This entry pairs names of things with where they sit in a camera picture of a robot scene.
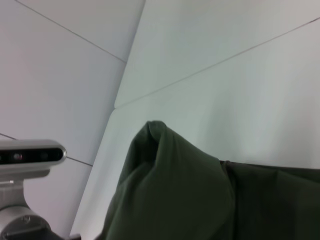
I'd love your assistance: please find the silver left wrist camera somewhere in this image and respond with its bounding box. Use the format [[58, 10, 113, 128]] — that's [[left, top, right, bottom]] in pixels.
[[0, 138, 68, 209]]

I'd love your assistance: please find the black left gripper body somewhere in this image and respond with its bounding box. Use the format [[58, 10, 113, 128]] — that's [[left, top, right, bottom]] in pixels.
[[50, 230, 84, 240]]

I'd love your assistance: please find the dark green FREE t-shirt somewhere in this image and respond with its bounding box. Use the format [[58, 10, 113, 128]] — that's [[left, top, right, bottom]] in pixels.
[[94, 120, 320, 240]]

